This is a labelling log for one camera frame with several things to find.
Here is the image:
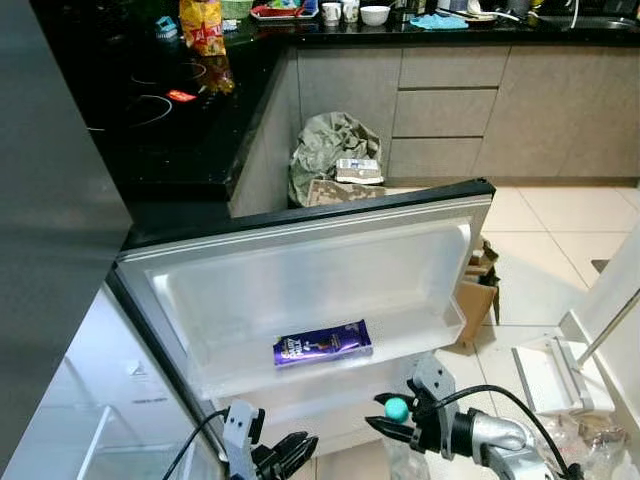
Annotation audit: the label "water bottle teal cap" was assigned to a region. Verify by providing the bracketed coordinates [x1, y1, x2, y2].
[378, 396, 441, 480]

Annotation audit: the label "grey fridge main door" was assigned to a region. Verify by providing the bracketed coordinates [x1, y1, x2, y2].
[105, 180, 498, 480]

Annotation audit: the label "grey fridge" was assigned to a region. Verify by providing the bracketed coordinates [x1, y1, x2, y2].
[0, 0, 226, 480]

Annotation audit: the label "grey fridge freezer door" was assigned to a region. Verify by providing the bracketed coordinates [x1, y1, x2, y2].
[0, 0, 133, 471]

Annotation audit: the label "purple chocolate bar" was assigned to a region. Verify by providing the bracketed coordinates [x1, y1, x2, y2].
[272, 320, 374, 369]

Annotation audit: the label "clear plastic bag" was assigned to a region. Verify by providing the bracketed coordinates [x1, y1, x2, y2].
[540, 412, 633, 480]

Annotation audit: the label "moulded cardboard tray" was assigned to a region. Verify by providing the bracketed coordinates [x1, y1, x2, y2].
[305, 178, 387, 208]

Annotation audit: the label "white labelled box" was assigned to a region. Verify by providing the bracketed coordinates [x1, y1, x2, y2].
[335, 157, 385, 187]

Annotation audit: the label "grey-green rubbish bag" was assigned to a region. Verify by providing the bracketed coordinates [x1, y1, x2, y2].
[288, 111, 385, 208]

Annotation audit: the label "grey kitchen cabinets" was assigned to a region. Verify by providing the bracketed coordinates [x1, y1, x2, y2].
[228, 42, 640, 217]

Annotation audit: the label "blue cloth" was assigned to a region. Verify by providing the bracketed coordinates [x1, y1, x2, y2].
[410, 12, 469, 32]

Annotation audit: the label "small white bowl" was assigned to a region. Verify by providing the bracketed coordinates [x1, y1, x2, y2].
[360, 5, 392, 28]

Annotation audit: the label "black kitchen counter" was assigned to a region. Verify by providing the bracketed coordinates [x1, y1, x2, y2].
[30, 0, 640, 233]

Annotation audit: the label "red tray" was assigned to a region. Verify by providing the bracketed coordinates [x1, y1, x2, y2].
[250, 2, 321, 22]

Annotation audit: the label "yellow snack bag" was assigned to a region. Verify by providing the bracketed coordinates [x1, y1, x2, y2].
[178, 0, 228, 58]

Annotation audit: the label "steel sink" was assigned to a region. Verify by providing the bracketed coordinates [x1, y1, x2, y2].
[530, 10, 640, 33]

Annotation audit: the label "teal charger plug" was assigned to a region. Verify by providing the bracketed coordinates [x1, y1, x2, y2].
[155, 15, 182, 42]

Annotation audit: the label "light grey right wrist camera mount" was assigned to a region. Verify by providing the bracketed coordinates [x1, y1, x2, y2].
[405, 352, 459, 456]

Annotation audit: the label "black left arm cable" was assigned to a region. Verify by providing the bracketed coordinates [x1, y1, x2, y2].
[160, 408, 231, 480]

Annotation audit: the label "white long-handled dustpan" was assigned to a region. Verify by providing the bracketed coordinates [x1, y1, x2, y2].
[512, 290, 640, 417]

